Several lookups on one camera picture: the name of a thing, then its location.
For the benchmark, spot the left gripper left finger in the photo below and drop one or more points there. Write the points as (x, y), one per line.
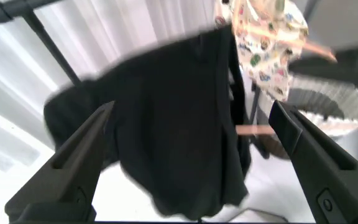
(64, 186)

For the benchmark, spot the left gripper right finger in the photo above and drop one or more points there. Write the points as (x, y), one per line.
(331, 180)

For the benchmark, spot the pink clothes hanger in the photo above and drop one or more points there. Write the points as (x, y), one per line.
(315, 49)

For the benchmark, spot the cream printed garment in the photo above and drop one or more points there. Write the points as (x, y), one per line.
(269, 68)

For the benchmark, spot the black garment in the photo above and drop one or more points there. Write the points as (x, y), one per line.
(172, 124)

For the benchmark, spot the white laundry basket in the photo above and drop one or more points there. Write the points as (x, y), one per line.
(337, 102)

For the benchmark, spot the black clothes rack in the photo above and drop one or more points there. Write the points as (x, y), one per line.
(51, 46)

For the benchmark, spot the white curtain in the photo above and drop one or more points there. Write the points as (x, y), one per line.
(120, 25)

